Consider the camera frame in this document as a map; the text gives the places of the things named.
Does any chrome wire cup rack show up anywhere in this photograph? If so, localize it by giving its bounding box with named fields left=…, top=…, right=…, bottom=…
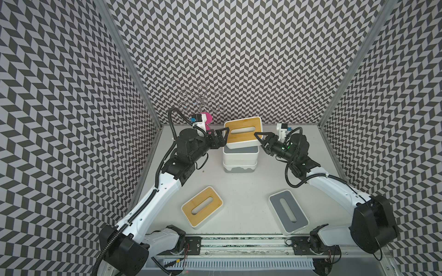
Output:
left=178, top=83, right=224, bottom=115

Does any pink plastic goblet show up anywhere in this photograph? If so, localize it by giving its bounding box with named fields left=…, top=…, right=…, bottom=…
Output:
left=201, top=112, right=213, bottom=130

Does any aluminium mounting rail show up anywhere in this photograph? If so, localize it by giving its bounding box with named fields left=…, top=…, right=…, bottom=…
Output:
left=142, top=235, right=373, bottom=258

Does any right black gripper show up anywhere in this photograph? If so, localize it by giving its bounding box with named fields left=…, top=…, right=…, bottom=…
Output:
left=254, top=132, right=297, bottom=163

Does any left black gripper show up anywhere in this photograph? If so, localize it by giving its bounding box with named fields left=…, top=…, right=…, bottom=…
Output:
left=190, top=126, right=229, bottom=163

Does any all white tissue box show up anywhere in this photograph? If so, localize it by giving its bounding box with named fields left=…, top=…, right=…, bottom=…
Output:
left=224, top=167, right=255, bottom=173

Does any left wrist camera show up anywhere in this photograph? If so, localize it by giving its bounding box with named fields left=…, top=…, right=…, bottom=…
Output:
left=191, top=113, right=207, bottom=131

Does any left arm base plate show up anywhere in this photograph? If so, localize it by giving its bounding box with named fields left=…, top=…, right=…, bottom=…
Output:
left=158, top=236, right=202, bottom=256

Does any right black cable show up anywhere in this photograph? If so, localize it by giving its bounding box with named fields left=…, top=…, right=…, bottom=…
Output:
left=284, top=126, right=367, bottom=202

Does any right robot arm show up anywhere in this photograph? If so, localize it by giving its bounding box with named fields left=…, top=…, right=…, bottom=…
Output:
left=254, top=127, right=399, bottom=255

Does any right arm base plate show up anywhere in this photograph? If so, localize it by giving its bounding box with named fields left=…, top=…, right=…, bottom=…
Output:
left=284, top=236, right=342, bottom=258

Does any grey lid tissue box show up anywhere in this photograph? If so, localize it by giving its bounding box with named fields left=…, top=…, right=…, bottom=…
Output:
left=223, top=146, right=259, bottom=166
left=268, top=190, right=309, bottom=236

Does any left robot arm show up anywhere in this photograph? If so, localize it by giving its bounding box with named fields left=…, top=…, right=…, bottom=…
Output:
left=91, top=126, right=230, bottom=276

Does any left black corrugated cable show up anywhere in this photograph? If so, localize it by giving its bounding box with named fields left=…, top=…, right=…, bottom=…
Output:
left=91, top=107, right=194, bottom=276

